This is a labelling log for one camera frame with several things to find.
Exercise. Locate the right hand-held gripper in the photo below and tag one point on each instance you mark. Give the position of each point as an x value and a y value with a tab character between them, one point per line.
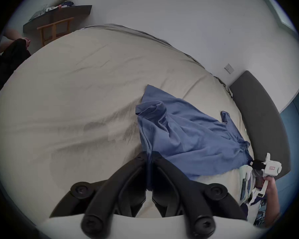
272	168

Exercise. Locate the person's right hand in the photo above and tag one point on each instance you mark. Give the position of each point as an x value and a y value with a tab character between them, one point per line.
269	183

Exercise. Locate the bed with beige sheet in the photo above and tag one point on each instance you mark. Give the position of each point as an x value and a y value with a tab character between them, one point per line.
77	96

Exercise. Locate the blue shirt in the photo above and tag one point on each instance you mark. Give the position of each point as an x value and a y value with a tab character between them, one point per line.
184	138

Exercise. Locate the dark wall shelf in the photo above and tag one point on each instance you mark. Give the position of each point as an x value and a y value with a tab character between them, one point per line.
60	12

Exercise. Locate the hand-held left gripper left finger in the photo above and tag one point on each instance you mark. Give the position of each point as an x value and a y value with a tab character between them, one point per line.
119	183

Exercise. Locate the dark grey padded headboard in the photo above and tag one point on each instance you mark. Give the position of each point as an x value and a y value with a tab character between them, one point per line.
261	113

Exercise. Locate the wooden chair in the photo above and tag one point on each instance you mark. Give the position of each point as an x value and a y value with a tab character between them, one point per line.
55	30

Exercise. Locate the person's right forearm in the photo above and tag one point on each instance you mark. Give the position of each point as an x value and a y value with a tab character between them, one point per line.
272	205

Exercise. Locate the white wall switch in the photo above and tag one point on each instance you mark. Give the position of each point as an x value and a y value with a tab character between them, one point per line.
229	68

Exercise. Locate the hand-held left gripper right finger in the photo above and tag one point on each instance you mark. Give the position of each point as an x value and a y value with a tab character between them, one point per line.
179	185

